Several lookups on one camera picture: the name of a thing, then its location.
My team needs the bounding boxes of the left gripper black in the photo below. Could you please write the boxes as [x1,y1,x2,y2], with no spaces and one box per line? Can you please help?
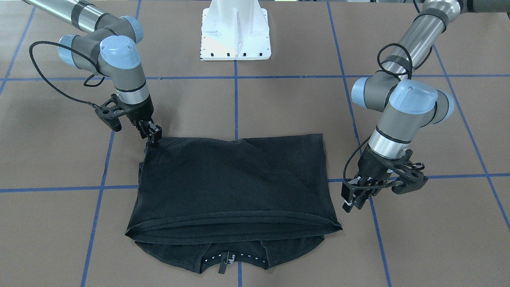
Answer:
[342,145,403,213]

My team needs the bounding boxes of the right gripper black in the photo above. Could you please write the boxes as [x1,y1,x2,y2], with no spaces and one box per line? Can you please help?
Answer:
[120,98,162,147]

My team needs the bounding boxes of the black graphic t-shirt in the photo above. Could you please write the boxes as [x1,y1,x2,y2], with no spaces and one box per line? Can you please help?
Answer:
[125,134,342,273]

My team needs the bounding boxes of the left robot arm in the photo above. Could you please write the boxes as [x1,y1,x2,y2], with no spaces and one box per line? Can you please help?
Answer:
[341,0,509,212]

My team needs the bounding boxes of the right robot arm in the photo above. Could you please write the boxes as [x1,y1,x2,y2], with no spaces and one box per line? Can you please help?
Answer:
[27,0,162,145]

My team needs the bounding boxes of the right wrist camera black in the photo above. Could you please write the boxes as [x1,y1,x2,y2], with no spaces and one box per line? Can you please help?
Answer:
[94,93,130,132]

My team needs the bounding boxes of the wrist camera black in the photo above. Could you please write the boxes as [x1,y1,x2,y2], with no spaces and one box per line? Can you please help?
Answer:
[391,148,428,195]
[94,93,130,132]

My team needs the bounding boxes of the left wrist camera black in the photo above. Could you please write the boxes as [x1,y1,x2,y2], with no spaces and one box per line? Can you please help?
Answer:
[391,148,428,195]

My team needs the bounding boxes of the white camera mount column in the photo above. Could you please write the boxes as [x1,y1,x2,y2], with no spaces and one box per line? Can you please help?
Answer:
[200,0,272,61]

